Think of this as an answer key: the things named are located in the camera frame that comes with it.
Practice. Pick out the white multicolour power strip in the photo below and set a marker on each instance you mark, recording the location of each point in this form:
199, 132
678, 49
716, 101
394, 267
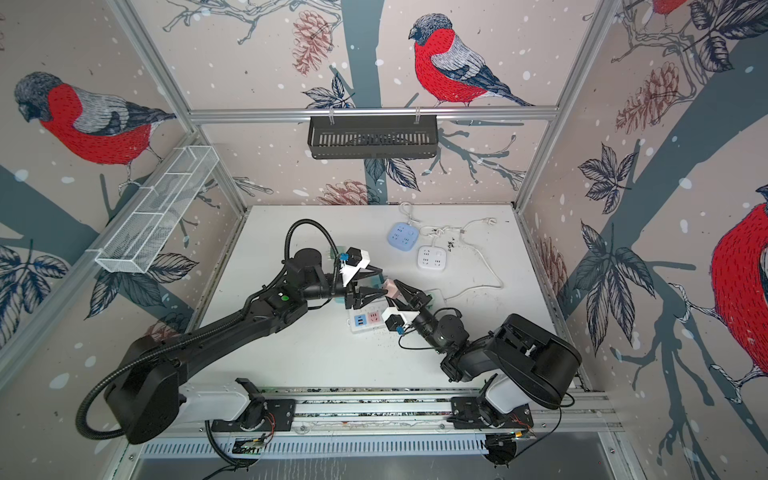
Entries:
368, 318

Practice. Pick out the white wire mesh shelf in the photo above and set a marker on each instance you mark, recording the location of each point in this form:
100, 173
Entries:
140, 238

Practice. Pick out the black wire basket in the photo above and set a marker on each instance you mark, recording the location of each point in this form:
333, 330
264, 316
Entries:
373, 137

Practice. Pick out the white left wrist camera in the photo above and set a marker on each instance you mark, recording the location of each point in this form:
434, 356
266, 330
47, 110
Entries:
351, 262

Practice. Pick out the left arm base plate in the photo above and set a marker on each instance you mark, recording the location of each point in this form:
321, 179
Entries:
273, 414

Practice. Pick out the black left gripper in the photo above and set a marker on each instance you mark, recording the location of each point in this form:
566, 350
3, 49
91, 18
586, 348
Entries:
358, 298

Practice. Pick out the pink charger plug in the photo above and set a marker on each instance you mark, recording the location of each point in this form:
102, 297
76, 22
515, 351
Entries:
392, 289

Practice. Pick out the aluminium mounting rail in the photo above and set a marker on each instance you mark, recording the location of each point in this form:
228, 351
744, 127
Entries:
378, 424

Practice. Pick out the blue square power socket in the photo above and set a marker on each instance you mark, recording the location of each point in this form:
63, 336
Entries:
403, 236

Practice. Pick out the white square power socket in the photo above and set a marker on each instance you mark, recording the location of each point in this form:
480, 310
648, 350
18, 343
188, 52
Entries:
431, 258

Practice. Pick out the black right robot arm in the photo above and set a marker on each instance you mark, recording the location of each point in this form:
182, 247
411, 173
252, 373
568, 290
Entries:
529, 364

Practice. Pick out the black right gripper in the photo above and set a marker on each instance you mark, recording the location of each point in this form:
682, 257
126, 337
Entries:
419, 299

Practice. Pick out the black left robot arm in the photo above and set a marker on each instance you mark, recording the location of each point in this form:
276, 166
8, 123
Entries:
142, 397

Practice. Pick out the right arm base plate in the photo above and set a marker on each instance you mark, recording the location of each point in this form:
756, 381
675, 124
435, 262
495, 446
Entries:
470, 413

